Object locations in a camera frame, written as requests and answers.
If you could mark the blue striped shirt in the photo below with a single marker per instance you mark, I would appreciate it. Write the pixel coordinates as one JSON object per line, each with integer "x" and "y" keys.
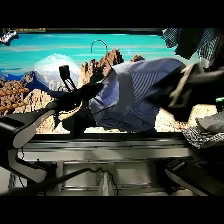
{"x": 133, "y": 100}

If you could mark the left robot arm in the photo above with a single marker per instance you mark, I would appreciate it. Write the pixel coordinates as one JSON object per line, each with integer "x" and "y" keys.
{"x": 20, "y": 125}

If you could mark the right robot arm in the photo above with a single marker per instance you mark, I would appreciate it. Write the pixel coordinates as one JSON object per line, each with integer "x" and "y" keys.
{"x": 200, "y": 83}

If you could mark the grey clothes hanger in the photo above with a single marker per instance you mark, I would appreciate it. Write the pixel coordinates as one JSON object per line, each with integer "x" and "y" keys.
{"x": 99, "y": 40}

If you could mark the grey patterned garment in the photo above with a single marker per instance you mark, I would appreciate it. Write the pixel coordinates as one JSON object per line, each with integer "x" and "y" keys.
{"x": 200, "y": 138}

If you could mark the black garment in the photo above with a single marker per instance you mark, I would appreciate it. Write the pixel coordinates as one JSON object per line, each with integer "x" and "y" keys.
{"x": 188, "y": 43}

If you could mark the checked shirt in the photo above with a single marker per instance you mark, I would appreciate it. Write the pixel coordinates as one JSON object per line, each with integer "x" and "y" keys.
{"x": 211, "y": 41}

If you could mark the silver frame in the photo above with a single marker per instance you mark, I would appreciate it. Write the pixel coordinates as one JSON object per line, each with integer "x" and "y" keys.
{"x": 133, "y": 150}

